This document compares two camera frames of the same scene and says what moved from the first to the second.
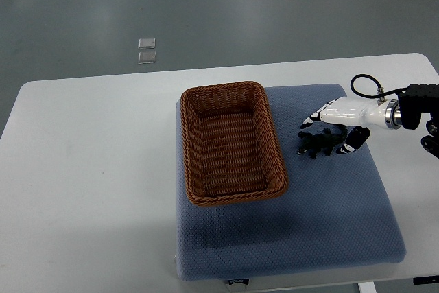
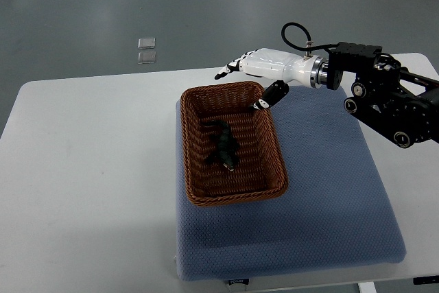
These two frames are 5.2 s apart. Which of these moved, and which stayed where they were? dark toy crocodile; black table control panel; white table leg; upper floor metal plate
Moved: dark toy crocodile
Stayed: black table control panel; white table leg; upper floor metal plate
